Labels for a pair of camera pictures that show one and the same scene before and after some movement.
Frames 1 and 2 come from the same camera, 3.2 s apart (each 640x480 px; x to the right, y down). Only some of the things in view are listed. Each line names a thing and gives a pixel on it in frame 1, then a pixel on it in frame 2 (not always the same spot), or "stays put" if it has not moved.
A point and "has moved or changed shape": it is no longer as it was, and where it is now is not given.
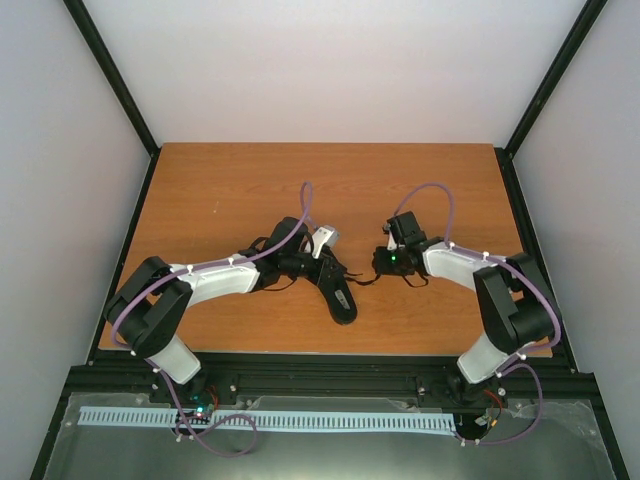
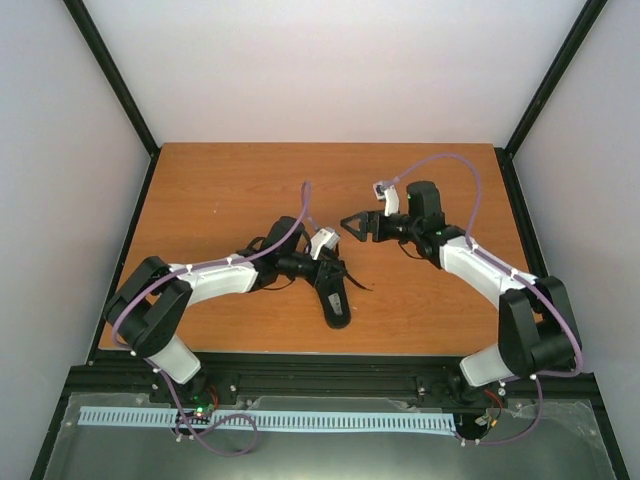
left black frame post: x=118 y=85 stays put
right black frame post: x=573 y=41 stays put
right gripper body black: x=391 y=266 -> x=386 y=233
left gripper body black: x=289 y=264 stays put
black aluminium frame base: x=319 y=416 stays put
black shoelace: x=348 y=274 has moved or changed shape
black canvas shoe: x=333 y=284 has moved or changed shape
